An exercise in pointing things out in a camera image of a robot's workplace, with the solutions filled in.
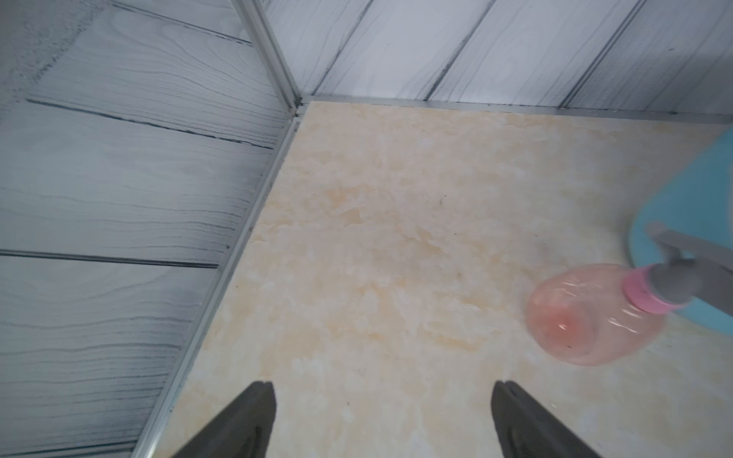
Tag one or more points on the pink spray bottle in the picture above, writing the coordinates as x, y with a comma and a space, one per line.
598, 313

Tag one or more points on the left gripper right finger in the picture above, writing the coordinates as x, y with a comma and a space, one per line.
525, 428

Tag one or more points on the light blue plastic bucket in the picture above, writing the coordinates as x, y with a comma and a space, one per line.
696, 202

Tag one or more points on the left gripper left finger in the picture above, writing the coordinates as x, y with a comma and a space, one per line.
242, 429

